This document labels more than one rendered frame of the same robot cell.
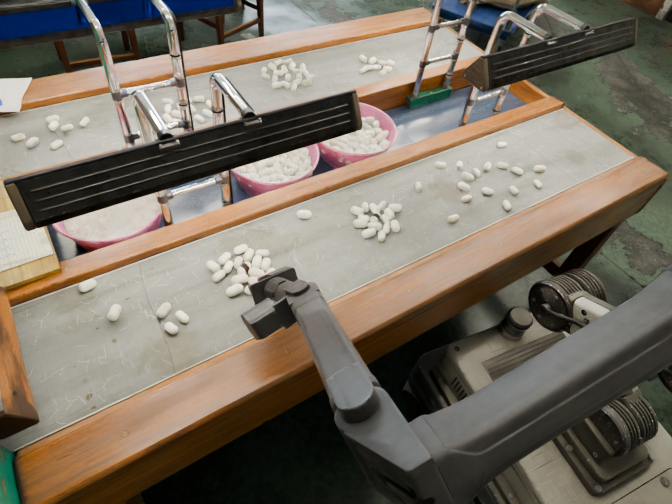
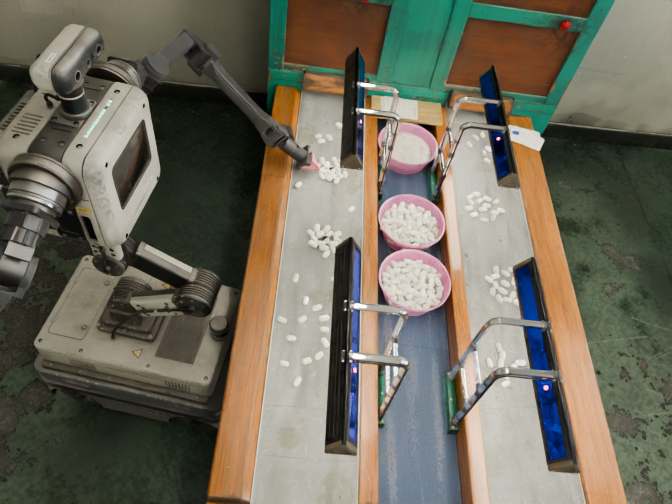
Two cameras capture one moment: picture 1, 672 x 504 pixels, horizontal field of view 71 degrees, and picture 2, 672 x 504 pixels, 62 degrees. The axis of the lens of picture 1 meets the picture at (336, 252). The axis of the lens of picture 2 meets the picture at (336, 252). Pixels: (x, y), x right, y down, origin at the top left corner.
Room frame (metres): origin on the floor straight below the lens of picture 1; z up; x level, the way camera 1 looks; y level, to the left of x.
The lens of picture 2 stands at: (1.61, -1.16, 2.42)
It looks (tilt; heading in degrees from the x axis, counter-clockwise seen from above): 53 degrees down; 123
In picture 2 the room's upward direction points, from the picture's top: 12 degrees clockwise
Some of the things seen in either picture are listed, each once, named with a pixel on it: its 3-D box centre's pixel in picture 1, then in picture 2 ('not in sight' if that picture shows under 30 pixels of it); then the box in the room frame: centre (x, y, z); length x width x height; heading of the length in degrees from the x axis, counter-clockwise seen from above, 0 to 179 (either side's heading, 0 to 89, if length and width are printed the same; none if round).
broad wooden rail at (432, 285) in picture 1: (431, 290); (266, 253); (0.72, -0.26, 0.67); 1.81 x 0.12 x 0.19; 130
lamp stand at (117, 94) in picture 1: (143, 93); (465, 154); (1.02, 0.56, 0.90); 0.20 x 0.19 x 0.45; 130
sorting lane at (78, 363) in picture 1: (387, 220); (322, 250); (0.88, -0.12, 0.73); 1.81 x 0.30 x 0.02; 130
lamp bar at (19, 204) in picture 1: (209, 145); (354, 103); (0.64, 0.25, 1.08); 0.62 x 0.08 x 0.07; 130
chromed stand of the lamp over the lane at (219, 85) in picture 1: (205, 190); (367, 142); (0.71, 0.30, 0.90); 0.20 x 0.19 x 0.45; 130
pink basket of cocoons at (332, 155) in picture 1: (352, 139); (412, 285); (1.21, 0.01, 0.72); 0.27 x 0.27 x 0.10
